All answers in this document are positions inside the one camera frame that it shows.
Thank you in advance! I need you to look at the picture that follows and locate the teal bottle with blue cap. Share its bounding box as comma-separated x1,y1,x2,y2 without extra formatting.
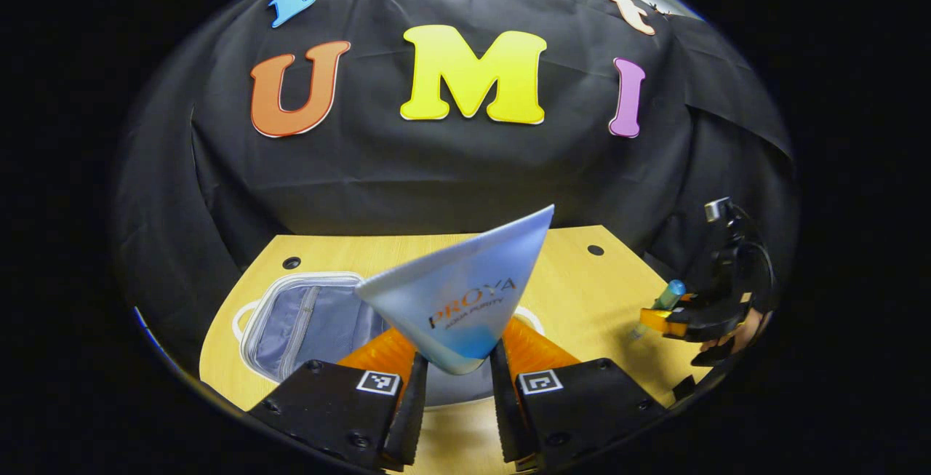
629,279,687,340

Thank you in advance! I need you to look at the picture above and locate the black backdrop cloth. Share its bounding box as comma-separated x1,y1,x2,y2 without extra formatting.
109,0,798,390

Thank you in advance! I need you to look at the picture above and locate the blue white skin care tube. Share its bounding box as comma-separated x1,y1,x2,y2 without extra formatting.
354,204,556,376

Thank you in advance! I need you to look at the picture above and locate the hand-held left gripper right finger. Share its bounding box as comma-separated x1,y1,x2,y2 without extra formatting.
489,315,670,473

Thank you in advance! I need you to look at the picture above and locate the white suitcase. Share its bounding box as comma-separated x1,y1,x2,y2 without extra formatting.
233,271,546,409

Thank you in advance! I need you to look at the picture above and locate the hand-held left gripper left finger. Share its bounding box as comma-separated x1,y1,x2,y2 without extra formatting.
247,326,431,473

